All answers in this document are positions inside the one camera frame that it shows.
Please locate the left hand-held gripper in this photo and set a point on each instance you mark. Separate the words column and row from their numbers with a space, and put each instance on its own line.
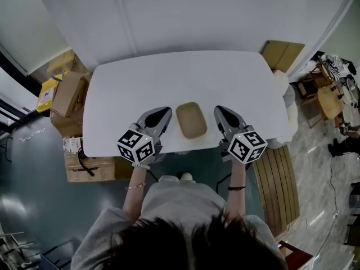
column 136, row 146

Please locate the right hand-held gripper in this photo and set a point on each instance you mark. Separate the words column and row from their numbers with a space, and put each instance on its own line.
column 247, row 146

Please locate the person's left forearm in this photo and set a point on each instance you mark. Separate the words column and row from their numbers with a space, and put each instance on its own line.
column 135, row 198

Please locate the person's right forearm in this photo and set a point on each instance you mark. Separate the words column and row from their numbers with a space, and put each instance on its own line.
column 237, row 201

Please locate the white cushions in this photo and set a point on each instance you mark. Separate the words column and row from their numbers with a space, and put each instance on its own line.
column 289, row 108

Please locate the white shoe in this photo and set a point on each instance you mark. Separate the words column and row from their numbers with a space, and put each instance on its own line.
column 186, row 176

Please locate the black wrist band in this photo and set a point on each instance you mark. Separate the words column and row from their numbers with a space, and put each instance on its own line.
column 236, row 188

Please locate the thin gold bangle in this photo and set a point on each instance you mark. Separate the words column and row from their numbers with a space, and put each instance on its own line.
column 136, row 186

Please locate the flat cardboard sheet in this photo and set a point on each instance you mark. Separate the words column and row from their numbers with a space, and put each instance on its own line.
column 282, row 55

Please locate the wooden slat bench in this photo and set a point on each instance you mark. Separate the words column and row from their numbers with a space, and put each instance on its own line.
column 277, row 190

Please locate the wooden chair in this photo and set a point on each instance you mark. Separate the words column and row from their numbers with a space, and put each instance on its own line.
column 309, row 83

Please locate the gray shirt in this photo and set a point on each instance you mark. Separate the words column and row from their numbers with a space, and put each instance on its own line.
column 182, row 204

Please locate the white paper packets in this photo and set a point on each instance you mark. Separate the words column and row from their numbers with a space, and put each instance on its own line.
column 72, row 144

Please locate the closed brown cardboard box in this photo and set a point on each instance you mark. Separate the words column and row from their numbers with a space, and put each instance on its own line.
column 66, row 125

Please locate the open brown cardboard box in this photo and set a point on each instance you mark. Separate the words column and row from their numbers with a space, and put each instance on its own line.
column 69, row 94

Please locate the round wooden stool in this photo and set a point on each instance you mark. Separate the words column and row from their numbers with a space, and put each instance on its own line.
column 330, row 103

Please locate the yellow plastic bin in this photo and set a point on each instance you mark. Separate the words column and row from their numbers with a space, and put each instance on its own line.
column 47, row 94

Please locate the striped clothes pile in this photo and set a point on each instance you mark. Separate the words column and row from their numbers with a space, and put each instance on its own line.
column 334, row 63

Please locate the red chair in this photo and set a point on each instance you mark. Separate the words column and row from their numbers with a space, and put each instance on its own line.
column 295, row 256

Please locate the black window frame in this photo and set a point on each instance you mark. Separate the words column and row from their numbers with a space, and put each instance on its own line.
column 11, row 94

